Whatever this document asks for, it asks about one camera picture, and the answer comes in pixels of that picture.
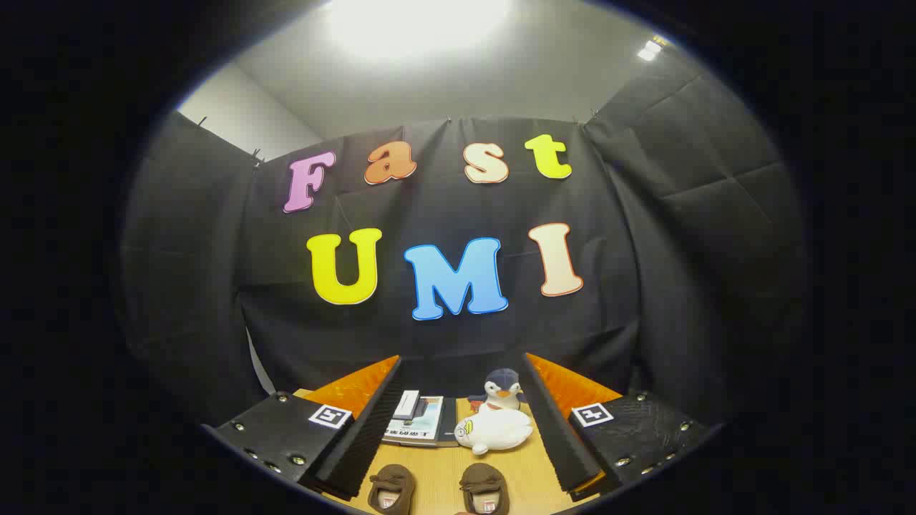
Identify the white duck plush toy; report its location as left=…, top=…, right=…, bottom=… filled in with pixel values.
left=454, top=404, right=535, bottom=456

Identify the brown fuzzy shoe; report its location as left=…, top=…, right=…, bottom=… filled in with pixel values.
left=459, top=462, right=510, bottom=515
left=367, top=463, right=417, bottom=515

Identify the book pale blue cover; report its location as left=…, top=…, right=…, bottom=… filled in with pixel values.
left=383, top=396, right=444, bottom=446

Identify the bright ceiling light panel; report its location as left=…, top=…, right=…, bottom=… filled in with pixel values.
left=322, top=0, right=516, bottom=58

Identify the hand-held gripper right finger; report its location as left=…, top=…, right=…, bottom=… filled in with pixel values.
left=519, top=352, right=720, bottom=494

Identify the grey penguin plush toy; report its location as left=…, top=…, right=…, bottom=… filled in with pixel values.
left=469, top=368, right=527, bottom=414

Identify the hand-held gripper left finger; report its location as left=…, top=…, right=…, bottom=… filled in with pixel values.
left=204, top=355, right=404, bottom=500

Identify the dark grey book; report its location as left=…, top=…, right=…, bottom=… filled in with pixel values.
left=437, top=397, right=459, bottom=448

